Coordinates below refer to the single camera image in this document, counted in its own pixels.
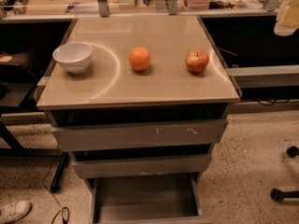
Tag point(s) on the grey bottom drawer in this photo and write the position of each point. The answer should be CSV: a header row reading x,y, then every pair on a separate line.
x,y
147,199

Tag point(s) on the grey drawer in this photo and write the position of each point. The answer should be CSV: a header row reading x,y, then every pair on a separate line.
x,y
147,199
136,135
142,166

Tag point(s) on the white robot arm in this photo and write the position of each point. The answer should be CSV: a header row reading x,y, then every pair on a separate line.
x,y
287,21

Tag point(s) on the grey drawer cabinet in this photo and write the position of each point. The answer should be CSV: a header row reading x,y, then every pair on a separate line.
x,y
138,103

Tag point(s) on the grey top drawer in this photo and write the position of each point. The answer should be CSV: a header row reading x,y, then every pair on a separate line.
x,y
136,135

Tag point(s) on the grey middle drawer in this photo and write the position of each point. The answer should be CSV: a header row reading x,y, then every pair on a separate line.
x,y
142,166

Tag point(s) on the orange fruit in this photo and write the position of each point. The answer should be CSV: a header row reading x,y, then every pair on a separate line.
x,y
139,58

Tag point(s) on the red apple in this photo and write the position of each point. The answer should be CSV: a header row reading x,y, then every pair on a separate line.
x,y
196,61

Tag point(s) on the white ceramic bowl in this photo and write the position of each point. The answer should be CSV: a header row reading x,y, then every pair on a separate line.
x,y
73,57

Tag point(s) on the black table leg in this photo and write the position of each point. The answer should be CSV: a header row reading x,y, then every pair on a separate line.
x,y
56,181

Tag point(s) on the grey metal shelf beam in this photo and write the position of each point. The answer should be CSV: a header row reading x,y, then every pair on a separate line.
x,y
265,76

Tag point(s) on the black chair leg caster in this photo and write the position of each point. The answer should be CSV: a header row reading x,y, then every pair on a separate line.
x,y
279,196

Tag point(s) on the white sneaker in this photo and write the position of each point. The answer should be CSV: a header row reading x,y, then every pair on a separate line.
x,y
14,212

